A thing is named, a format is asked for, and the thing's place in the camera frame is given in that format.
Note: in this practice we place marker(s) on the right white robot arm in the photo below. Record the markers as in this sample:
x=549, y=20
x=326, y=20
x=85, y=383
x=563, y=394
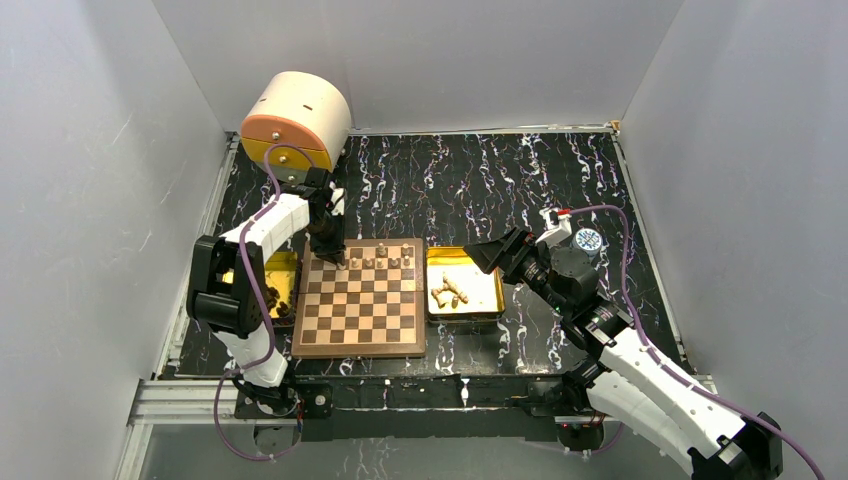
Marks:
x=627, y=377

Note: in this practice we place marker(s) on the gold tin with light pieces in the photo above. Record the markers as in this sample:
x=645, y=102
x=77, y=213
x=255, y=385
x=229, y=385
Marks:
x=485, y=290

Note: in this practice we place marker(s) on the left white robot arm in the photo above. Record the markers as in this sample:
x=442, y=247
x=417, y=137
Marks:
x=260, y=372

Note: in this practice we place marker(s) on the gold tin with dark pieces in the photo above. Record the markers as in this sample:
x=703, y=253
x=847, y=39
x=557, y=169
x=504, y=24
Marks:
x=278, y=291

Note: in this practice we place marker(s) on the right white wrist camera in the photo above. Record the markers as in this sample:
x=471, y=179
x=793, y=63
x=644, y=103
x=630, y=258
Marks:
x=557, y=226

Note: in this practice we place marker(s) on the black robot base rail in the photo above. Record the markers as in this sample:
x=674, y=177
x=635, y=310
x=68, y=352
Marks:
x=534, y=408

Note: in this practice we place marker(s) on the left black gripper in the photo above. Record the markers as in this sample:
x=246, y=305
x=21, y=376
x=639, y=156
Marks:
x=334, y=250

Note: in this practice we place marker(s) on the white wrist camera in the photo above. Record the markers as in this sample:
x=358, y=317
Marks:
x=557, y=226
x=338, y=202

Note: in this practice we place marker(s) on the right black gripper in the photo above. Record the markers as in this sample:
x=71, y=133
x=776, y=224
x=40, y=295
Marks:
x=508, y=253

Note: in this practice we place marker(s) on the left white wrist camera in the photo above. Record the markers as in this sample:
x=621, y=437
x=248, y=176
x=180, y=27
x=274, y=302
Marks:
x=338, y=202

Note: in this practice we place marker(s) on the round cream drawer box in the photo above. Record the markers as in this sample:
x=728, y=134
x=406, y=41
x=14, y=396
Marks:
x=299, y=120

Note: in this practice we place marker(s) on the wooden chessboard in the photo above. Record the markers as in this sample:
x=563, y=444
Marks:
x=369, y=313

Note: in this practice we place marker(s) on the small blue white jar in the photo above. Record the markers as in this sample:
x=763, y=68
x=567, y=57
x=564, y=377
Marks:
x=589, y=241

